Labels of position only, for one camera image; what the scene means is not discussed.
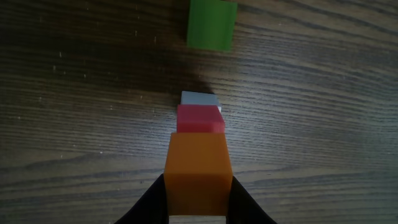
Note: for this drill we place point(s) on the orange cube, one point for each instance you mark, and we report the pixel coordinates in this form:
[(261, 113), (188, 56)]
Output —
[(197, 171)]

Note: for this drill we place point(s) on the white cube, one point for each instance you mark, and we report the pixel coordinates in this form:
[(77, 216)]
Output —
[(199, 98)]

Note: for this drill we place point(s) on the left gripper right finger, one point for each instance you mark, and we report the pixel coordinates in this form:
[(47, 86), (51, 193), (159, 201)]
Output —
[(242, 208)]

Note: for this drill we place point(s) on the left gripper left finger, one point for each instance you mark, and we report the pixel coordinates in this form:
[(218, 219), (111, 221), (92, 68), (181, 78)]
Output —
[(152, 205)]

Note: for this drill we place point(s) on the green cube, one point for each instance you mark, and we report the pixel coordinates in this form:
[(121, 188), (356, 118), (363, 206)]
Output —
[(211, 25)]

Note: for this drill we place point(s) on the red cube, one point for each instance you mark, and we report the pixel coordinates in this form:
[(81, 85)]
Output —
[(199, 118)]

